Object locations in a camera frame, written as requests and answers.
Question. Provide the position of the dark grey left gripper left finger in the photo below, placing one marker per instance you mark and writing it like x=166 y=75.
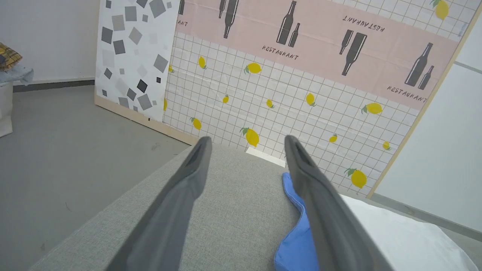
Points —
x=169 y=210

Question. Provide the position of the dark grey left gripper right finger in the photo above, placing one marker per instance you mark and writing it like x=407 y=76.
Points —
x=331 y=222

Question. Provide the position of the white and blue garment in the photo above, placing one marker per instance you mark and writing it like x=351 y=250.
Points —
x=395 y=241

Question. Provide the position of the grey fabric sofa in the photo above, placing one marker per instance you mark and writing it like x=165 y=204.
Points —
x=241 y=210

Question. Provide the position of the white rectangular pillar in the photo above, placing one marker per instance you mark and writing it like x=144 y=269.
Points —
x=265 y=157

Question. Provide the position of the lemon grid wallpaper panel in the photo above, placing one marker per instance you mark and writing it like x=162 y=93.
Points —
x=301 y=94

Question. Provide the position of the grey squares wallpaper panel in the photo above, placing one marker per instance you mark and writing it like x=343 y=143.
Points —
x=131 y=56

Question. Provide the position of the white fabric bag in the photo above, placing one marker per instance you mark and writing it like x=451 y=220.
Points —
x=5 y=109

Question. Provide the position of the pale blue-grey cloth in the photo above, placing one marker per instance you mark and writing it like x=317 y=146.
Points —
x=17 y=74

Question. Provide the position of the yellow plaid cloth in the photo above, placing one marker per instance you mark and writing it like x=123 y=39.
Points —
x=8 y=56

